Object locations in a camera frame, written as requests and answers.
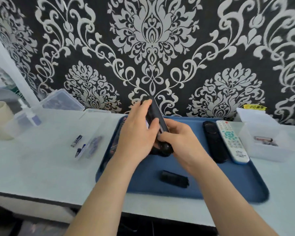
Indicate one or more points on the person's right hand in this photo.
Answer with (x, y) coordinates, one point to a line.
(186, 147)

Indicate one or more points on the yellow tape label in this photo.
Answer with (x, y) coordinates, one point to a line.
(254, 107)

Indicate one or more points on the person's left hand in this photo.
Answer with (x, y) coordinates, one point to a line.
(134, 135)

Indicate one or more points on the clear plastic bag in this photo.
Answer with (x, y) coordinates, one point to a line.
(1, 81)

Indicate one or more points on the person's right forearm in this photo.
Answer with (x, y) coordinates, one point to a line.
(226, 203)

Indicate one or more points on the blue plastic tray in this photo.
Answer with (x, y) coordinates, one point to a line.
(147, 174)

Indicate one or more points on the slim black remote control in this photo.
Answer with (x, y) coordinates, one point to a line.
(214, 142)

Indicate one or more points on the clear box with batteries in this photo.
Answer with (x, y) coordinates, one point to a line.
(95, 125)

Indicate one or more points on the beige tape roll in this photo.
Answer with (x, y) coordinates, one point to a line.
(0, 120)

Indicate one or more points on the black battery cover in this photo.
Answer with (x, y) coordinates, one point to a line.
(174, 179)

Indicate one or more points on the white remote control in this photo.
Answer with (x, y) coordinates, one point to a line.
(232, 142)

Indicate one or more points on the blue and silver battery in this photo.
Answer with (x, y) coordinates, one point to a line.
(80, 150)
(76, 141)

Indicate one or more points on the used batteries in box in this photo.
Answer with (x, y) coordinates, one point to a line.
(265, 141)

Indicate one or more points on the person's left thumb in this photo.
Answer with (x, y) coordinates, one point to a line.
(153, 126)

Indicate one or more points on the person's left forearm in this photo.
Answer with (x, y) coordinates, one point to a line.
(105, 196)

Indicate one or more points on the clear lidded storage box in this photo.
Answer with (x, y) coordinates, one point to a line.
(61, 100)

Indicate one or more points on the clear square plastic container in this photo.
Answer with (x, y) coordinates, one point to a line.
(19, 127)

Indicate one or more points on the person's right thumb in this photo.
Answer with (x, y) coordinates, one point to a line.
(165, 138)

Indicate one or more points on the clear spray bottle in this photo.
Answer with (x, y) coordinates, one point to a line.
(32, 115)

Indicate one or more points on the clear open plastic box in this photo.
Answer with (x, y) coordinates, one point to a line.
(265, 152)

